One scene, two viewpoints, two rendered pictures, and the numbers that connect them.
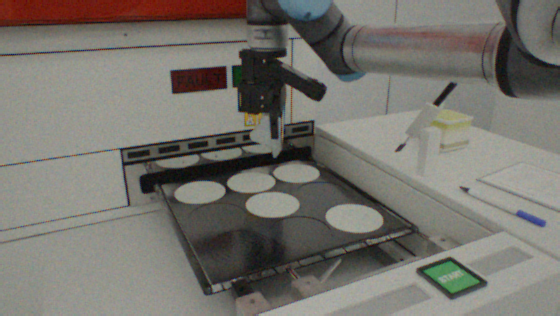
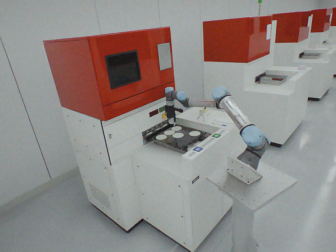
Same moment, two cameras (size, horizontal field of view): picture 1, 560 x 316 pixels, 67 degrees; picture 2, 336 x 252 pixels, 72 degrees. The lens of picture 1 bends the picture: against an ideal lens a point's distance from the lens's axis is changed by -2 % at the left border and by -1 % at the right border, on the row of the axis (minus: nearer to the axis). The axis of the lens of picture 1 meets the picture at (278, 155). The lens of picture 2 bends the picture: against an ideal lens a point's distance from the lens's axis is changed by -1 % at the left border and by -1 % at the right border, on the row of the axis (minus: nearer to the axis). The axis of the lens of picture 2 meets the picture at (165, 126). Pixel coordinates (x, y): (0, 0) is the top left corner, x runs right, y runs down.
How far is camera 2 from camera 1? 141 cm
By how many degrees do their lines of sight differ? 18
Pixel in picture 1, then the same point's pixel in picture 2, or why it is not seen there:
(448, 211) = (211, 127)
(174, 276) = (166, 153)
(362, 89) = not seen: hidden behind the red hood
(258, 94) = (170, 114)
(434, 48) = (206, 103)
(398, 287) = (210, 138)
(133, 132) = (143, 128)
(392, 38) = (198, 101)
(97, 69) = (137, 116)
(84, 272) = (149, 157)
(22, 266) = (126, 164)
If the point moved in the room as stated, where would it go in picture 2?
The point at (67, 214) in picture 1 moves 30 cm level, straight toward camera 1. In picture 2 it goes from (133, 149) to (159, 158)
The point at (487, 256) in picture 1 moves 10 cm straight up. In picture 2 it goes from (219, 132) to (219, 121)
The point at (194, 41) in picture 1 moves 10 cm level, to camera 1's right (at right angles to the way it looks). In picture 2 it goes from (152, 105) to (162, 102)
